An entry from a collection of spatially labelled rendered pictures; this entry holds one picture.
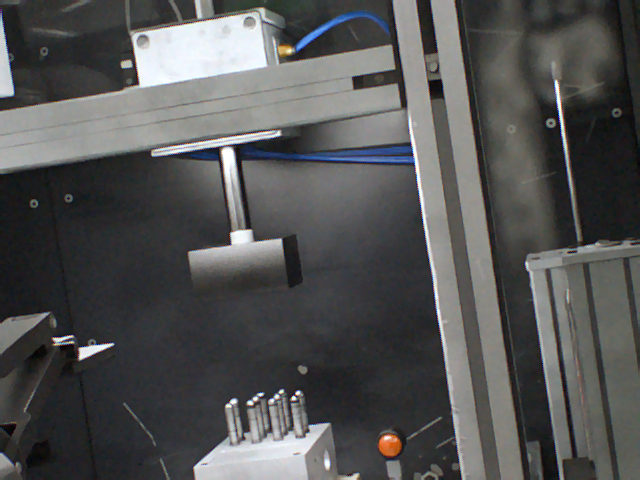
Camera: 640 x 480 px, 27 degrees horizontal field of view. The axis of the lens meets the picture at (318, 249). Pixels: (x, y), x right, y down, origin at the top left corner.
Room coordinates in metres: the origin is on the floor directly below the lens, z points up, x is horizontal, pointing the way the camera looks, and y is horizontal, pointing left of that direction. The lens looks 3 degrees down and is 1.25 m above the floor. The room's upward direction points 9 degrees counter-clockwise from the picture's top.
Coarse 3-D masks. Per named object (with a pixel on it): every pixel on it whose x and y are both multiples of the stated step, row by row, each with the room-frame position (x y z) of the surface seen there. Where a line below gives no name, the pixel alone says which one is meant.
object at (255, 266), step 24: (240, 168) 1.16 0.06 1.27; (240, 192) 1.16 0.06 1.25; (240, 216) 1.16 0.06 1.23; (240, 240) 1.16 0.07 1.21; (264, 240) 1.14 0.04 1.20; (288, 240) 1.16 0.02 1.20; (192, 264) 1.15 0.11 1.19; (216, 264) 1.14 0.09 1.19; (240, 264) 1.14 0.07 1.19; (264, 264) 1.13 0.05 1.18; (288, 264) 1.14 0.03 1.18; (216, 288) 1.14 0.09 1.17; (240, 288) 1.14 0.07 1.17; (264, 288) 1.13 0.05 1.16; (288, 288) 1.13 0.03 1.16
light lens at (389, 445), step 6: (384, 438) 1.14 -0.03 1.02; (390, 438) 1.14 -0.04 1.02; (396, 438) 1.14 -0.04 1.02; (378, 444) 1.14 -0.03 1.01; (384, 444) 1.14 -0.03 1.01; (390, 444) 1.13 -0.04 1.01; (396, 444) 1.13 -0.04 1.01; (384, 450) 1.14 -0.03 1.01; (390, 450) 1.13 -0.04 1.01; (396, 450) 1.13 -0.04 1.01
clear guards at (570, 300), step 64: (0, 0) 0.98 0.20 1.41; (64, 0) 0.97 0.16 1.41; (128, 0) 0.96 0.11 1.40; (192, 0) 0.95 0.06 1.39; (256, 0) 0.94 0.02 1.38; (320, 0) 0.94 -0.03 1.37; (384, 0) 0.93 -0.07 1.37; (512, 0) 0.91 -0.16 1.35; (576, 0) 0.90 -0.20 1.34; (0, 64) 0.98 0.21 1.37; (64, 64) 0.97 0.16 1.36; (128, 64) 0.96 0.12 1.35; (192, 64) 0.96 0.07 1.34; (256, 64) 0.95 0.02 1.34; (320, 64) 0.94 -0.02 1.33; (384, 64) 0.93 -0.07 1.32; (512, 64) 0.91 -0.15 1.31; (576, 64) 0.90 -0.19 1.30; (0, 128) 0.98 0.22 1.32; (64, 128) 0.97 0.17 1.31; (128, 128) 0.97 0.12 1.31; (192, 128) 0.96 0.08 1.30; (256, 128) 0.95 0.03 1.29; (512, 128) 0.91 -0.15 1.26; (576, 128) 0.91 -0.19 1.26; (512, 192) 0.91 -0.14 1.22; (576, 192) 0.91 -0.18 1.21; (512, 256) 0.92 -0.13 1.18; (576, 256) 0.91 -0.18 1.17; (512, 320) 0.92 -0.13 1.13; (576, 320) 0.91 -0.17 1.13; (576, 384) 0.91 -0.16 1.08; (576, 448) 0.91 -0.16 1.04
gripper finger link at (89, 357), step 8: (112, 344) 0.77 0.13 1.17; (80, 352) 0.75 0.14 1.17; (88, 352) 0.75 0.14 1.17; (96, 352) 0.74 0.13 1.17; (104, 352) 0.76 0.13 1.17; (112, 352) 0.77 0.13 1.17; (80, 360) 0.72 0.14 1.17; (88, 360) 0.73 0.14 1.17; (96, 360) 0.74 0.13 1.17; (104, 360) 0.75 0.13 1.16; (64, 368) 0.71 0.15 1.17; (72, 368) 0.71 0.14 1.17; (80, 368) 0.72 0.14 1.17; (88, 368) 0.73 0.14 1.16; (64, 376) 0.71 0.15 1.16; (72, 376) 0.71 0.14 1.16
